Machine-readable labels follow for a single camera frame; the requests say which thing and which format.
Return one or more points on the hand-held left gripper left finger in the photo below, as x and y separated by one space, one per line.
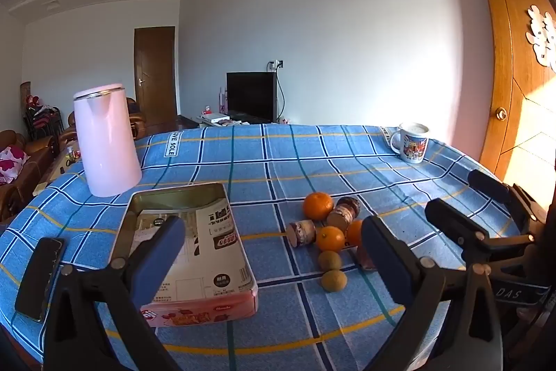
158 258

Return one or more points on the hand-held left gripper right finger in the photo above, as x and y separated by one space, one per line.
386 258

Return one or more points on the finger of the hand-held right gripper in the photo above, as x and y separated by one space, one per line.
454 221
488 182

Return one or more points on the orange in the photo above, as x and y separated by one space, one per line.
330 238
354 232
318 206

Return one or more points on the pink biscuit tin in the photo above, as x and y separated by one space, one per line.
204 312

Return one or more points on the yellow-green tangerine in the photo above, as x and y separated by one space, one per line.
330 260
333 280

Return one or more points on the brass door knob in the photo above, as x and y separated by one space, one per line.
501 113

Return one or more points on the white cartoon print mug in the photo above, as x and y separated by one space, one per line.
412 147

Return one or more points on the black smartphone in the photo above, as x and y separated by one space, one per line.
39 279

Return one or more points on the pink electric kettle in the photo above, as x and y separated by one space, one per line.
106 145

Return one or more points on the light wooden door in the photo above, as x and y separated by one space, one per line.
508 49

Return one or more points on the wooden coffee table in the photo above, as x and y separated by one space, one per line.
56 169

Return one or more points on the low television stand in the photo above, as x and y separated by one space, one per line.
191 121

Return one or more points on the blue plaid tablecloth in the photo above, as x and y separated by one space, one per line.
282 162

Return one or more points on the white flat box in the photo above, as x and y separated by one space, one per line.
217 118

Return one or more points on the white paper door decoration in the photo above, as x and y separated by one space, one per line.
543 32

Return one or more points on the brown leather sofa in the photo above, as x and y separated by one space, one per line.
39 149

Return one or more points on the pink floral cushion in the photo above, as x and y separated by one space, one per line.
11 164

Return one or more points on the black folded rack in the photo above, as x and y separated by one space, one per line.
43 119

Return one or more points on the black television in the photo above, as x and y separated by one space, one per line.
252 97

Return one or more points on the dark brown room door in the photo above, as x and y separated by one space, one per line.
156 71

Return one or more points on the brown tall vase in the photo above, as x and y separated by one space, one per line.
25 93

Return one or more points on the white wall socket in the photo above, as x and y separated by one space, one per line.
276 64

